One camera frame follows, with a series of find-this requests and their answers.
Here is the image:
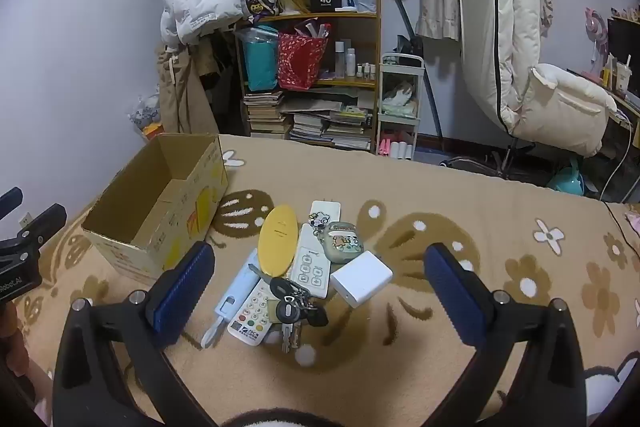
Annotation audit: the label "beige hanging trousers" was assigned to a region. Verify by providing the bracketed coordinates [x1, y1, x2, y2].
[157, 46, 218, 134]

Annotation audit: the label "cartoon earbud case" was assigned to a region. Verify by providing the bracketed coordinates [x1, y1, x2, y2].
[320, 221, 364, 265]

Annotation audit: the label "black key bunch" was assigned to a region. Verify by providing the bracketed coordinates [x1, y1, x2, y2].
[269, 277, 329, 353]

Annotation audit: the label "red gift bag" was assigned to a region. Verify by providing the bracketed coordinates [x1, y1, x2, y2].
[277, 24, 331, 91]

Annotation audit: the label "white rolling cart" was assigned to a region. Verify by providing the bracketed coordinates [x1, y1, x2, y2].
[375, 52, 425, 160]

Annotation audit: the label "white square charger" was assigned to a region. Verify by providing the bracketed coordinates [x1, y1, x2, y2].
[330, 251, 394, 309]

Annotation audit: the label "cream folded chair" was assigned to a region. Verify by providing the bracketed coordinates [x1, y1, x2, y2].
[459, 0, 617, 157]

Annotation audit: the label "wooden bookshelf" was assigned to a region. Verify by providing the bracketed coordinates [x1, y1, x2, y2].
[234, 0, 382, 150]

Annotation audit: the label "person's left hand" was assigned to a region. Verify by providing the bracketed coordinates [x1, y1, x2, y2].
[0, 303, 29, 377]

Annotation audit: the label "white numbered remote control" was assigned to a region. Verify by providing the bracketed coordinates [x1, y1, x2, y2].
[227, 280, 274, 347]

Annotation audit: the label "light blue power bank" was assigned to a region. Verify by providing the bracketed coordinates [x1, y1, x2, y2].
[201, 249, 259, 349]

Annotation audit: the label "white small remote control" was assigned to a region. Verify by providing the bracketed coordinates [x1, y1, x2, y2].
[288, 223, 331, 299]

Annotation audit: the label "yellow oval case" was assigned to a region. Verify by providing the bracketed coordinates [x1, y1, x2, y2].
[257, 205, 298, 277]

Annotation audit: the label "cardboard box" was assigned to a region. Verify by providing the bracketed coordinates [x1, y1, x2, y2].
[81, 133, 228, 284]

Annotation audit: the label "stacked books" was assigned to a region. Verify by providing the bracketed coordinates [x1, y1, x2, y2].
[243, 84, 375, 152]

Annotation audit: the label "teal storage bag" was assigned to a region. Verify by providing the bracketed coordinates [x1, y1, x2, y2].
[235, 25, 279, 92]

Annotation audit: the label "plush toy bag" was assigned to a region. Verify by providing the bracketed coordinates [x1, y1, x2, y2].
[127, 93, 162, 141]

